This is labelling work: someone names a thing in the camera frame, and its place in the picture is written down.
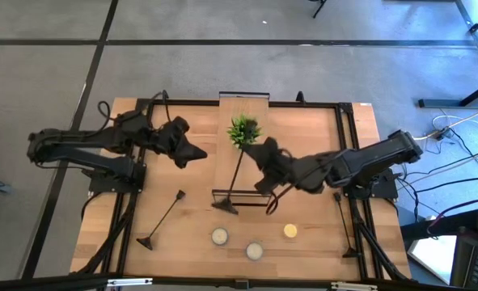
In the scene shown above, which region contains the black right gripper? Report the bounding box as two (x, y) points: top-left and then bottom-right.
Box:
(243, 137), (304, 190)

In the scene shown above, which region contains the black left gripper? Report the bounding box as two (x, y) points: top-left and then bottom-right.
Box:
(151, 116), (208, 162)

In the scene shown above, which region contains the black metal candlestick holder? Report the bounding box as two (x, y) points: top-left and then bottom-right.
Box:
(211, 148), (247, 216)
(136, 189), (187, 251)
(332, 192), (360, 259)

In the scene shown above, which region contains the beige cable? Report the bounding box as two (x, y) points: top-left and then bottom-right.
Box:
(400, 145), (478, 181)
(414, 103), (478, 141)

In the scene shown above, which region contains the silver metal bracket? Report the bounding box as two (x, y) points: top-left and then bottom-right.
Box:
(107, 277), (154, 288)
(330, 281), (379, 291)

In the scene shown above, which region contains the black desk foot bar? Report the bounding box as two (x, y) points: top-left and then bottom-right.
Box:
(418, 76), (478, 109)

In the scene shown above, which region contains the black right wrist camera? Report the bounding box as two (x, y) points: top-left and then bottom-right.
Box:
(254, 177), (278, 195)

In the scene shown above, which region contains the black chair leg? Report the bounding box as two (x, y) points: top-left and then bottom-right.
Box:
(309, 0), (328, 19)

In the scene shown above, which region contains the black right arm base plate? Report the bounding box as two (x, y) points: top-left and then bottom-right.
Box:
(341, 167), (400, 200)

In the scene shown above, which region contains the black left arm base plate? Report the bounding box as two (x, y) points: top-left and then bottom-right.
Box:
(88, 161), (146, 194)

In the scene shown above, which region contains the white cable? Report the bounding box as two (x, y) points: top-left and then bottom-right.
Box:
(431, 114), (460, 130)

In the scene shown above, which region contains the black rig crossbar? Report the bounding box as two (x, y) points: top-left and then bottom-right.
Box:
(0, 273), (478, 291)

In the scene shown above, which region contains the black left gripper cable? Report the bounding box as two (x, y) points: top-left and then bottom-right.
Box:
(96, 89), (171, 130)

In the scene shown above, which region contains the black floor cable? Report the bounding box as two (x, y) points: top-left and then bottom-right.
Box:
(398, 175), (478, 196)

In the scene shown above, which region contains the wooden shelf black metal frame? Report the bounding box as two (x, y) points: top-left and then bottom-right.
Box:
(212, 91), (274, 208)

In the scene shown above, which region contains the green artificial plant white pot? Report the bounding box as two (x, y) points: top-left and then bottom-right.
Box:
(226, 114), (264, 150)

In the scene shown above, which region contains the white board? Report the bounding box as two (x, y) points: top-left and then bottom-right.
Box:
(407, 234), (458, 285)

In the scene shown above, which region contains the black aluminium table frame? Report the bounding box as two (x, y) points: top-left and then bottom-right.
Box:
(70, 89), (412, 282)

